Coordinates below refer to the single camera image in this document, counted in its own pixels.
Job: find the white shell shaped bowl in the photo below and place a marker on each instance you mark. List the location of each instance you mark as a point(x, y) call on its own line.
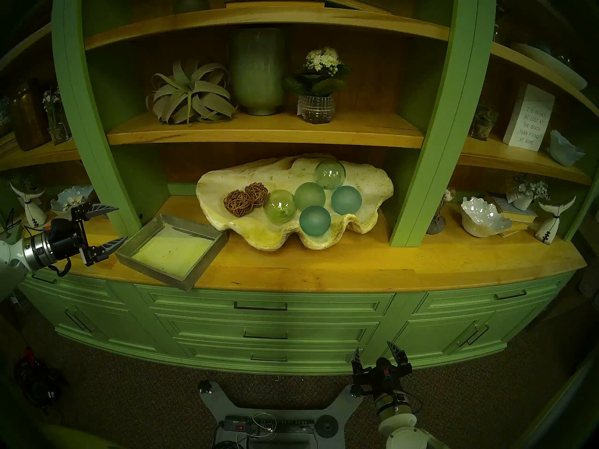
point(482, 221)

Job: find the brown wicker ball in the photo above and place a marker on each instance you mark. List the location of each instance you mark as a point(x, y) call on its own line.
point(258, 193)
point(237, 204)

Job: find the frosted pale green glass ball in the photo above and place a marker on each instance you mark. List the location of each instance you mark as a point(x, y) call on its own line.
point(309, 194)

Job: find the black star knob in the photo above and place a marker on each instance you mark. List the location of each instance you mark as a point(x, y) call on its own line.
point(357, 391)
point(204, 387)

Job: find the small plant dark pot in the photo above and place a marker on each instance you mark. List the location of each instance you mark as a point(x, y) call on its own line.
point(482, 131)

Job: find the brown glass bottle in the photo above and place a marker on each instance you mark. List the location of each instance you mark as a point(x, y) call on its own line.
point(29, 118)

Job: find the dark teal glass ball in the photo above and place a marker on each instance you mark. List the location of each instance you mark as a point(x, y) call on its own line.
point(540, 47)

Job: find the flat wooden board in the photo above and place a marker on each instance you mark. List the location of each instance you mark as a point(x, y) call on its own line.
point(276, 4)

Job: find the green wooden shelf cabinet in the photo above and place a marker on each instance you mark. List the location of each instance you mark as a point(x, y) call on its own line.
point(309, 307)

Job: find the large white dish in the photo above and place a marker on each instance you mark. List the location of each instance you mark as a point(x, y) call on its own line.
point(552, 65)

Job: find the black red floor device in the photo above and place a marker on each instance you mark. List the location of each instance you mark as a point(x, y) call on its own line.
point(37, 380)

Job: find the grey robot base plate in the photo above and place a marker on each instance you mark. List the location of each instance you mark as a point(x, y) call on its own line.
point(216, 403)

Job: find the pale blue shell bowl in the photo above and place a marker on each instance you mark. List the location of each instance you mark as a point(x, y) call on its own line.
point(70, 196)

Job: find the grey green air plant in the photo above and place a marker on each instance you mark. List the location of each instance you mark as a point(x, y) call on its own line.
point(192, 92)

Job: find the clear green glass ball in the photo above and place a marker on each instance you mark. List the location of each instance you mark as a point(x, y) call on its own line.
point(280, 206)

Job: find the black round cap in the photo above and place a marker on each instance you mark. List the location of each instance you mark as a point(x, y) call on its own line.
point(326, 426)

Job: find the white flowers white pot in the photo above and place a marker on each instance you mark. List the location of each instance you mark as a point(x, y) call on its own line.
point(522, 201)

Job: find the white whale tail figurine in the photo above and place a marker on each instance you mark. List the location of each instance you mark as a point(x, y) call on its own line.
point(548, 228)
point(32, 214)

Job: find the small bird figurine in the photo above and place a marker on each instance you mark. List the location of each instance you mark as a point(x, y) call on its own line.
point(436, 226)

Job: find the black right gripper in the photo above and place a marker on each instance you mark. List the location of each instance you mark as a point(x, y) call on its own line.
point(383, 374)

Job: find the white beach quote sign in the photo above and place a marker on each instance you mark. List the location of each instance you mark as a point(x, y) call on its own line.
point(529, 118)

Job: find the white flower plant glass pot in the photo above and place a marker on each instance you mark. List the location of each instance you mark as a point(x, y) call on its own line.
point(317, 110)

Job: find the tall green ceramic vase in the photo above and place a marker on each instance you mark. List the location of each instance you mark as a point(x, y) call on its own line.
point(257, 69)

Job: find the tan cover book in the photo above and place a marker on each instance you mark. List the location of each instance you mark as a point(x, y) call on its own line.
point(517, 227)

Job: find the grey cover book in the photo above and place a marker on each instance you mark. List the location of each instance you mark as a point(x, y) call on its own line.
point(500, 201)

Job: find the small flowers glass vase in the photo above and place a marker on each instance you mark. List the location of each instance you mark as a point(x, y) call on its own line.
point(58, 133)

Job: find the pale blue wavy bowl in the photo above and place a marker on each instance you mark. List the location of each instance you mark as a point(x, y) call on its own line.
point(564, 151)

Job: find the dark green sphere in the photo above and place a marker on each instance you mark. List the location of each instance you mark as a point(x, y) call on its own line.
point(191, 4)

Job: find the giant clam shell bowl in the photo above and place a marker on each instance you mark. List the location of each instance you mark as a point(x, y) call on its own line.
point(215, 191)

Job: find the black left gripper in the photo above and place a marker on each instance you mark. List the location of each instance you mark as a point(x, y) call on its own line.
point(63, 240)

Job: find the grey square tray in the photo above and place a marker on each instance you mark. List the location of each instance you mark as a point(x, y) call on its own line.
point(173, 254)

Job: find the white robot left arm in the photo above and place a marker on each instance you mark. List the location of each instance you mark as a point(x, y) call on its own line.
point(32, 252)

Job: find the black power strip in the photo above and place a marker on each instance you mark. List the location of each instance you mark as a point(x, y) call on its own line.
point(290, 425)

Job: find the frosted teal glass ball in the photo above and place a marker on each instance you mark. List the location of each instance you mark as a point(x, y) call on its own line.
point(346, 200)
point(315, 220)

